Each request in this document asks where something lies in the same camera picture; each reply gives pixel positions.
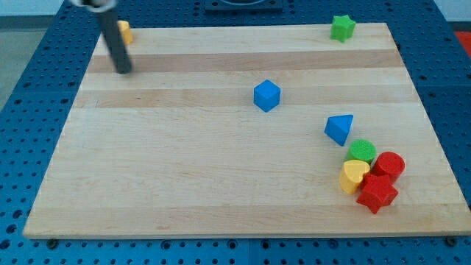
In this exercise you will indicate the light wooden board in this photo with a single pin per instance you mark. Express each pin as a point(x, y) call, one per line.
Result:
point(178, 149)

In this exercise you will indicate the green cylinder block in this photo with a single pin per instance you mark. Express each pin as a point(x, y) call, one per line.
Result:
point(361, 150)

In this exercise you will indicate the silver rod mount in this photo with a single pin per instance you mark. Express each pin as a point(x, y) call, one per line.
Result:
point(96, 6)

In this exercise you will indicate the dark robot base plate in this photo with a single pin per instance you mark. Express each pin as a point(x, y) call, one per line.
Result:
point(243, 5)

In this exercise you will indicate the green star block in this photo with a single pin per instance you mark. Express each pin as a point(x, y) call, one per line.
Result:
point(342, 28)

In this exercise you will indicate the blue triangle block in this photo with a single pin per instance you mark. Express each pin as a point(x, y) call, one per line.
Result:
point(338, 128)

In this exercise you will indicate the blue cube block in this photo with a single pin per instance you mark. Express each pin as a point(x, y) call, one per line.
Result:
point(266, 95)

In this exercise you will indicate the red cylinder block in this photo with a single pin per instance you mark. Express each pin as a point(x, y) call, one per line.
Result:
point(389, 163)

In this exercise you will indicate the yellow hexagon block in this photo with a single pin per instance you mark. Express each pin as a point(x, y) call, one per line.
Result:
point(125, 31)

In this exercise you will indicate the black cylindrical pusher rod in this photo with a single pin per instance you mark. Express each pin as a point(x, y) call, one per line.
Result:
point(108, 21)

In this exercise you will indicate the yellow heart block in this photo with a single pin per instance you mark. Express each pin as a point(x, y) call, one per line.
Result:
point(352, 175)

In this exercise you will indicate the red star block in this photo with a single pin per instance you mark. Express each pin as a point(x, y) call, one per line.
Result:
point(376, 192)

